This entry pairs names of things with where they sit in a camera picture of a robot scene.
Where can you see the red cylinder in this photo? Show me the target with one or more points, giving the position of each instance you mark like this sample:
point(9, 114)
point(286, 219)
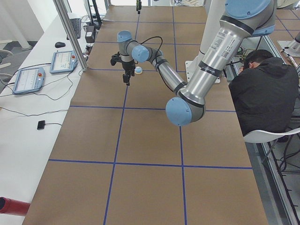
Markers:
point(13, 207)

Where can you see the small black square puck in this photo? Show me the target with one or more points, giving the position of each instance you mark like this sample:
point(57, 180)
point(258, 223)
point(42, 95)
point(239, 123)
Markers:
point(41, 125)

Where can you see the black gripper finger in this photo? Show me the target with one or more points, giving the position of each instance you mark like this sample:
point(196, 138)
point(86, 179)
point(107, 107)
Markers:
point(125, 78)

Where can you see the black computer mouse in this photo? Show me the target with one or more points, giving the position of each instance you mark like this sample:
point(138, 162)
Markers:
point(59, 44)

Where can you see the near blue teach pendant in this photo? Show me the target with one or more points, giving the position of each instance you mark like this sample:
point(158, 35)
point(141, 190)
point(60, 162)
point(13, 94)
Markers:
point(29, 80)

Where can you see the white central pedestal column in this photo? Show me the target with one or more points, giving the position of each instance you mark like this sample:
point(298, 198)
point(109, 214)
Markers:
point(214, 10)

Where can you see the black power adapter box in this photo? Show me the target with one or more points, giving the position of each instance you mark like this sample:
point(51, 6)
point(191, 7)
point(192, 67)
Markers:
point(90, 34)

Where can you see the white chair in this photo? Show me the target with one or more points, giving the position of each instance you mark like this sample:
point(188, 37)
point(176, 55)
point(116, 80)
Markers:
point(261, 136)

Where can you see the far blue teach pendant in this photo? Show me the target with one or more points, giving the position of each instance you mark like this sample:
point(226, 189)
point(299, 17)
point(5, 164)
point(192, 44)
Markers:
point(63, 62)

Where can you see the aluminium frame post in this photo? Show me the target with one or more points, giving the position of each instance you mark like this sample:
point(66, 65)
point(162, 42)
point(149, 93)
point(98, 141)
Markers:
point(63, 14)

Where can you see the blue teach pendant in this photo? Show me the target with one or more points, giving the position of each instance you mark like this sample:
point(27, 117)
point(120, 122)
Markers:
point(63, 62)
point(29, 80)

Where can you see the black keyboard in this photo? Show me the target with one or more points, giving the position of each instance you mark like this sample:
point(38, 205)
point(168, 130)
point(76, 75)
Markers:
point(76, 24)

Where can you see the person in black jacket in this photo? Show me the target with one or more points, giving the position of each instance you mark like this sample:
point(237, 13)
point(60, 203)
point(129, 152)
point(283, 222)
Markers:
point(264, 93)

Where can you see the blue cream call bell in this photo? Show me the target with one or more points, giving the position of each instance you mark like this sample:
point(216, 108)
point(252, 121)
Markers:
point(138, 70)

